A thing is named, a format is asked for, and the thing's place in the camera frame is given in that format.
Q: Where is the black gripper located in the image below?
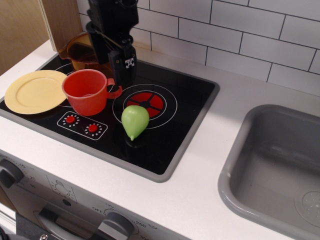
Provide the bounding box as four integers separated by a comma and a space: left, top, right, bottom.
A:
86, 0, 139, 88

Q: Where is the red plastic cup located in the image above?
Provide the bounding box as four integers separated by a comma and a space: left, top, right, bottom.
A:
62, 69, 123, 116

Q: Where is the yellow plastic plate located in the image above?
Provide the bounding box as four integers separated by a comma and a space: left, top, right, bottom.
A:
4, 70, 67, 115

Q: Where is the amber transparent pot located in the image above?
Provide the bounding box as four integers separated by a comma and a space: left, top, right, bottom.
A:
58, 33, 114, 79

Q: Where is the green plastic pear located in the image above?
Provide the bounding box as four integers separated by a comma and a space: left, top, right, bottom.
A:
121, 105, 150, 141

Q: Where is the wooden side panel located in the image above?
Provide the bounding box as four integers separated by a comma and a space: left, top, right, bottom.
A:
0, 0, 82, 74

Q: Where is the grey left oven knob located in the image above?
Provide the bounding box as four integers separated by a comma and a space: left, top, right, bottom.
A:
0, 159, 24, 189

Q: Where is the grey oven knob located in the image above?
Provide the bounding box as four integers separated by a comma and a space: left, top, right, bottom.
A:
98, 212, 135, 240
0, 159, 24, 189

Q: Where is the grey centre oven knob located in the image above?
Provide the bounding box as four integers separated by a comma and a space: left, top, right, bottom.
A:
98, 212, 135, 240

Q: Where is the grey plastic sink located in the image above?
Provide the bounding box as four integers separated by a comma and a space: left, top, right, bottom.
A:
218, 104, 320, 240

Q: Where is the grey oven door handle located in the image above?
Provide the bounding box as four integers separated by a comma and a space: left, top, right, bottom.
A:
37, 208, 105, 240

